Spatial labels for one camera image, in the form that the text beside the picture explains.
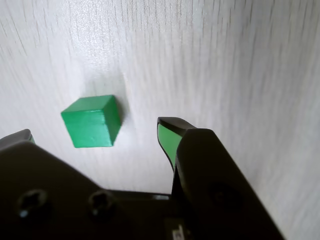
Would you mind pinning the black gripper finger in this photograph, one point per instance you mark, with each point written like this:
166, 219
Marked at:
50, 195
212, 180

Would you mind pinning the green wooden cube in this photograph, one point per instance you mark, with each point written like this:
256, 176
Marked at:
90, 125

